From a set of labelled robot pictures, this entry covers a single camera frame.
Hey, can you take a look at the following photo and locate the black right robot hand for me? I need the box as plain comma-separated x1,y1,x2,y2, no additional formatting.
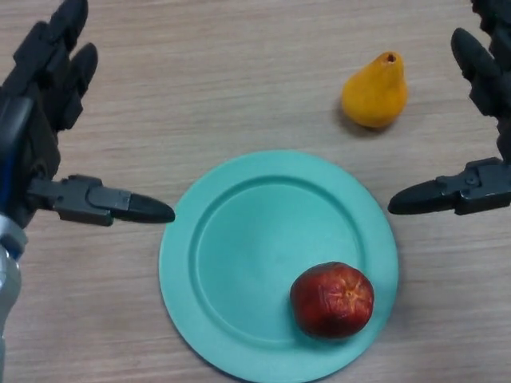
387,0,511,216

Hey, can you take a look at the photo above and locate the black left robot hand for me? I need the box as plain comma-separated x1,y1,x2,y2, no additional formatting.
0,0,176,231

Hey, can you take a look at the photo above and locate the red apple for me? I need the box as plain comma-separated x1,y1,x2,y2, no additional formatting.
289,262,375,341

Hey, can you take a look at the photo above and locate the teal green round plate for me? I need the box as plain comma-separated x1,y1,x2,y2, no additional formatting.
158,149,399,383

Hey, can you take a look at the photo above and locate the yellow orange pear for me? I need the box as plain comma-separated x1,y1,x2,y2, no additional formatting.
341,51,409,128

